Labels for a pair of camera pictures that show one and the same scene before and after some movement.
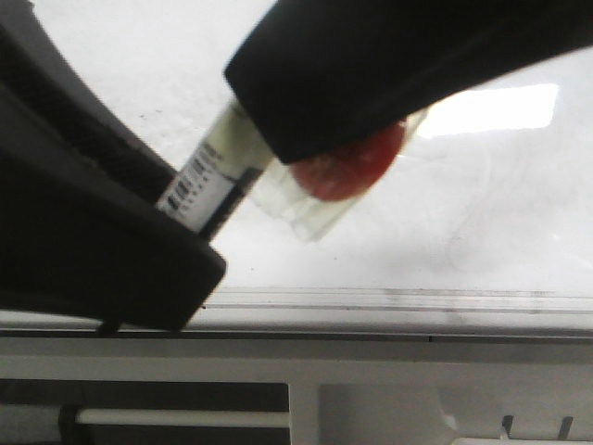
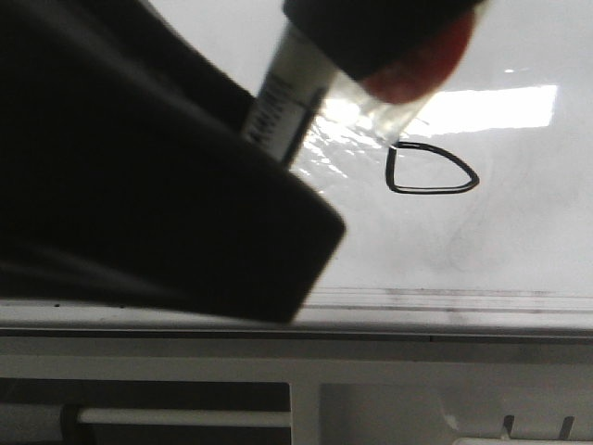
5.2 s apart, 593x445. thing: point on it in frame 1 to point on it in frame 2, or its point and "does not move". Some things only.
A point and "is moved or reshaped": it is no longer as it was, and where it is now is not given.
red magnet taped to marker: x=351 y=170 is moved or reshaped
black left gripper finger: x=81 y=232 to x=126 y=178
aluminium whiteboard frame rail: x=346 y=313 does not move
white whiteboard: x=494 y=189 does not move
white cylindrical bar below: x=184 y=418 does not move
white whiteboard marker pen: x=226 y=166 is moved or reshaped
